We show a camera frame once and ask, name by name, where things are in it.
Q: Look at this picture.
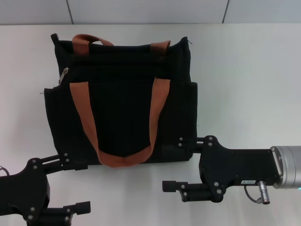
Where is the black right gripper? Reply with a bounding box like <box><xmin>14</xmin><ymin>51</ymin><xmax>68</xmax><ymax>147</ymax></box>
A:
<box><xmin>161</xmin><ymin>135</ymin><xmax>280</xmax><ymax>203</ymax></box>

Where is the right gripper cable with connectors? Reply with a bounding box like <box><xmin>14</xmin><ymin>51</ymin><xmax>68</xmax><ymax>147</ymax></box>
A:
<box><xmin>243</xmin><ymin>180</ymin><xmax>271</xmax><ymax>205</ymax></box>

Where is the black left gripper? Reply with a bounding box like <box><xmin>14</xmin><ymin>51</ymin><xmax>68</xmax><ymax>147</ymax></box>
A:
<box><xmin>0</xmin><ymin>152</ymin><xmax>92</xmax><ymax>226</ymax></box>

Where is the black bag with brown handles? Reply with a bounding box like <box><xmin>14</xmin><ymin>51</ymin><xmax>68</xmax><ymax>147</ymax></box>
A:
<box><xmin>40</xmin><ymin>32</ymin><xmax>199</xmax><ymax>169</ymax></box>

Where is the silver zipper pull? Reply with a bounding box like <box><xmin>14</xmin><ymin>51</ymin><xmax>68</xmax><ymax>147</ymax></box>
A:
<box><xmin>57</xmin><ymin>67</ymin><xmax>70</xmax><ymax>86</ymax></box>

